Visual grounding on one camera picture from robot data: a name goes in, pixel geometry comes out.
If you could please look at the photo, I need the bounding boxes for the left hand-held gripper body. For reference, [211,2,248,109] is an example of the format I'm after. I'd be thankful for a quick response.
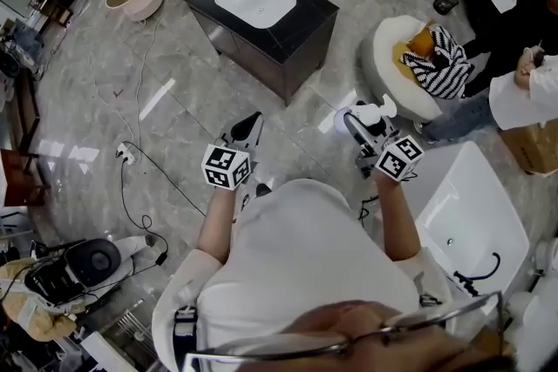
[201,139,262,192]

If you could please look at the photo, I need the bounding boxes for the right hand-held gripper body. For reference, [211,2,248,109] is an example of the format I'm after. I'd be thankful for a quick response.
[355,134,425,180]

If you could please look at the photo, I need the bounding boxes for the white spray bottle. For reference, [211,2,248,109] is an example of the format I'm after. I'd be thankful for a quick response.
[333,94,398,132]

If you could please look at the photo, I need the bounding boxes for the person's left forearm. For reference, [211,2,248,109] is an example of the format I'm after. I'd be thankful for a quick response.
[195,186,240,263]

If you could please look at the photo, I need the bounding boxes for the person's right forearm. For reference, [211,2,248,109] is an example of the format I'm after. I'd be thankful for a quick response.
[375,173,422,262]

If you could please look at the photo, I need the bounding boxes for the yellow cloth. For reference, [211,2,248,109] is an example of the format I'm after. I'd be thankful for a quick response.
[391,41,416,80]

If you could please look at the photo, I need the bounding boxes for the white ceramic basin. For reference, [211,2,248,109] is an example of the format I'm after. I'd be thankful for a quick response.
[413,140,531,307]

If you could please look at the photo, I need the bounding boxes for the white round lounge chair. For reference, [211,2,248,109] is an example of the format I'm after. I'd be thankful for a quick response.
[357,15,444,123]

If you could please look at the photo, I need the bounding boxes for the black white striped bag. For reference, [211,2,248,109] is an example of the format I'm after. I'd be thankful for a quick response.
[401,24,476,101]

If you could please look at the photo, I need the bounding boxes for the white power strip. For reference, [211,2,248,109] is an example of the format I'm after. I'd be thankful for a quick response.
[115,141,142,166]

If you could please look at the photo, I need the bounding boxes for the orange cushion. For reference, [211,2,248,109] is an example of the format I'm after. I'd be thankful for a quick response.
[407,24,439,58]

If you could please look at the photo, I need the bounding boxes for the black vanity cabinet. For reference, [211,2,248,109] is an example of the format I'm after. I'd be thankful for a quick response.
[181,0,340,108]

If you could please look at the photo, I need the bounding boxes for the person's white shirt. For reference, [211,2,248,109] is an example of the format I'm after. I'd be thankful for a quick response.
[151,178,454,372]

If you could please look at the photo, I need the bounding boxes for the white rectangular sink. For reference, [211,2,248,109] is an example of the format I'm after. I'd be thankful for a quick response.
[213,0,298,30]

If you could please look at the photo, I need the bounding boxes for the cardboard box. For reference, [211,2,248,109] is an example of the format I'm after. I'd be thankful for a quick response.
[499,119,558,178]

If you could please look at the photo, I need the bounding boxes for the black mesh waste basket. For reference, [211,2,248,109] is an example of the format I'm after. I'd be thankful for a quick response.
[432,0,460,17]

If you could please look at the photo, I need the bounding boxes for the person's face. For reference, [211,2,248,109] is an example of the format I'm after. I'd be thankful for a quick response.
[278,300,518,372]

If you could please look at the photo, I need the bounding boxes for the person's metal eyeglasses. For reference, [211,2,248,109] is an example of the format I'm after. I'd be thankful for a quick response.
[182,290,507,372]

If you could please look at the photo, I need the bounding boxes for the white bathroom fixture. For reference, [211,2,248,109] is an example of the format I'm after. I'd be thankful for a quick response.
[505,237,558,372]

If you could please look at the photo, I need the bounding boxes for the black floor cable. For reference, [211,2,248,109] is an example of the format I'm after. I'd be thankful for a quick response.
[119,140,208,272]

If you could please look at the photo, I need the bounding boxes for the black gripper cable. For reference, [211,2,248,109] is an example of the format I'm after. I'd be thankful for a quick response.
[358,194,381,224]

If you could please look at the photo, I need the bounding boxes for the white floor cable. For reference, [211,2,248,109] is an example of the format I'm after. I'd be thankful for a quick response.
[85,0,176,153]

